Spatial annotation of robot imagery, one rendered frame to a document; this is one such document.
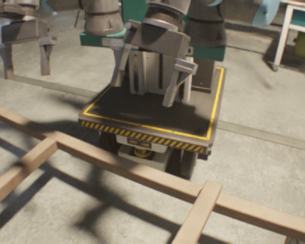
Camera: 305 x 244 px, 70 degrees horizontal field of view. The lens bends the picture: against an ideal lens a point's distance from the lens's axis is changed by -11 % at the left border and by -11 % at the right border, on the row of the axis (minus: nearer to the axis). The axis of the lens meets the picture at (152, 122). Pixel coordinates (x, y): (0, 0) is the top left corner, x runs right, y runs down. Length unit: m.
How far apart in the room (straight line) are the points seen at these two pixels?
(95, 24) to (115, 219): 0.90
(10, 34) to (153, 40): 0.41
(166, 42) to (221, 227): 0.92
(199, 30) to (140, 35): 0.47
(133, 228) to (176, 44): 0.88
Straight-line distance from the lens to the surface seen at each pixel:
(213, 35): 0.96
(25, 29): 0.70
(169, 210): 1.21
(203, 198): 0.82
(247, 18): 0.88
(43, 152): 1.15
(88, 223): 1.20
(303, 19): 2.78
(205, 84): 1.43
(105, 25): 1.10
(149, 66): 1.34
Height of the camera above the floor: 1.01
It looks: 36 degrees down
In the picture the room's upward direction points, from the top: straight up
